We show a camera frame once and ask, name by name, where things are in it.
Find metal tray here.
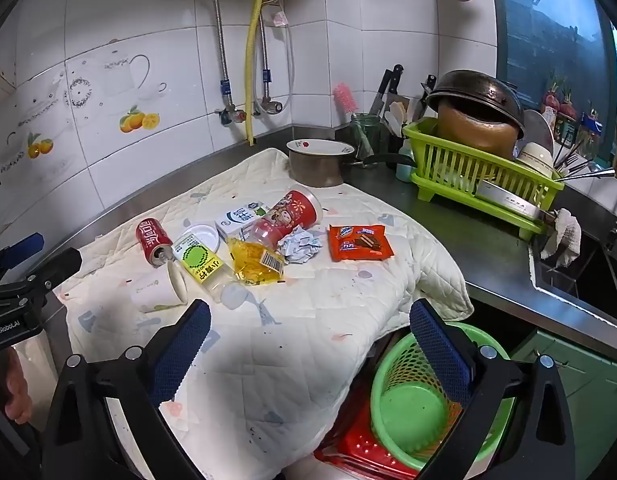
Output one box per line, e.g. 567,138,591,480
475,180,547,222

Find red plastic basket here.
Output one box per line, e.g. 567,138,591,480
313,385,420,479

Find orange snack packet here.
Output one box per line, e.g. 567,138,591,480
329,223,393,262

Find dark metal wok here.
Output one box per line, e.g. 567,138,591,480
426,70,525,136

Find green plastic basket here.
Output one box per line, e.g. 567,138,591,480
371,322,515,473

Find braided metal hose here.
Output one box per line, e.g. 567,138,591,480
198,0,232,108
257,0,284,106

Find metal pot with black handle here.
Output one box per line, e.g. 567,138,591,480
287,149,415,188

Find white rice spoon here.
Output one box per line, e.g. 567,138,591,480
385,101,410,139

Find white dinner plate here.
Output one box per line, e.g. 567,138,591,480
523,109,555,158

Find brown cooking pot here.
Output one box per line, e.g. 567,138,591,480
436,100,520,161

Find white paper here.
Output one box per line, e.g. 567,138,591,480
277,226,323,264

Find white bowl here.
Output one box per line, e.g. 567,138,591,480
515,142,555,179

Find white rag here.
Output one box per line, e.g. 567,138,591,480
540,208,583,268

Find white plastic lid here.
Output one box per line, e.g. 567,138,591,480
181,224,220,256

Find green cabinet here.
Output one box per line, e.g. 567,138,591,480
509,330,617,480

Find black-handled kitchen knife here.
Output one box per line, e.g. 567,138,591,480
369,64,404,117
411,75,438,122

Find yellow plastic wrapper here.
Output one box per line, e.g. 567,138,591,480
226,237,285,286

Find green plastic dish rack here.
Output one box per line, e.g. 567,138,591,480
401,116,564,241

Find clear bottle with green label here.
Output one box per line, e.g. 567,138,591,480
171,237,249,309

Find white and blue milk carton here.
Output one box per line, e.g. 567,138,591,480
215,201,270,241

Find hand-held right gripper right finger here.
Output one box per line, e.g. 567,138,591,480
409,299,577,480

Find white paper cup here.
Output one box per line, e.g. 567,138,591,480
130,261,189,313

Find bunch of chopsticks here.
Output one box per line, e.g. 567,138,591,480
553,139,617,183

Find yellow corrugated hose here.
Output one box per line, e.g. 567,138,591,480
245,0,267,147

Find white quilted mat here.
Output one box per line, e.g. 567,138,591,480
53,147,474,476

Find red potted plants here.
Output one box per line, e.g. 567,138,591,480
540,75,580,122

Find red soda can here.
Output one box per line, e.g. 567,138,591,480
135,217,175,267

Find teal plastic bottle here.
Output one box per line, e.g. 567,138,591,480
395,140,416,182

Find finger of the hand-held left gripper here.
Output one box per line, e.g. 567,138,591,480
0,232,45,283
18,247,83,295

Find red printed plastic cup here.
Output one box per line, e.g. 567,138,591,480
248,189,323,251

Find person's left hand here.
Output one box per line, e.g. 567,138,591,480
5,347,33,427

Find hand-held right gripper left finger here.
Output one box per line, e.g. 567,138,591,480
41,299,212,480

